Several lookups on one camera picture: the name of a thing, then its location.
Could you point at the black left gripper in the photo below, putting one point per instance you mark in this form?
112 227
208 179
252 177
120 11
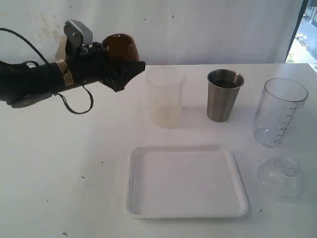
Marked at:
87 65

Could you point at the brown wooden cup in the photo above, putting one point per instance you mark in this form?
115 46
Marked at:
121 46

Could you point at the stainless steel cup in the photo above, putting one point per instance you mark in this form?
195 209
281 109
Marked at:
223 88

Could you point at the clear plastic shaker body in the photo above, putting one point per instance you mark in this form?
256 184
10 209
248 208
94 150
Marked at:
280 101

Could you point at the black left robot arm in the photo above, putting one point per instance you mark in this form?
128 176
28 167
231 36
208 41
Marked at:
22 86

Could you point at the clear plastic shaker lid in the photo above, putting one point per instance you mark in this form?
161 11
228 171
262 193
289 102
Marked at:
282 175

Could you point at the translucent plastic cup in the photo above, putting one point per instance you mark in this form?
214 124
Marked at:
165 85

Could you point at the white plastic tray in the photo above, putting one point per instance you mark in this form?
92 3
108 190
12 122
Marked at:
175 182

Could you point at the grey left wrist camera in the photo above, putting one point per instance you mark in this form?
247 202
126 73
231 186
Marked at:
77 33

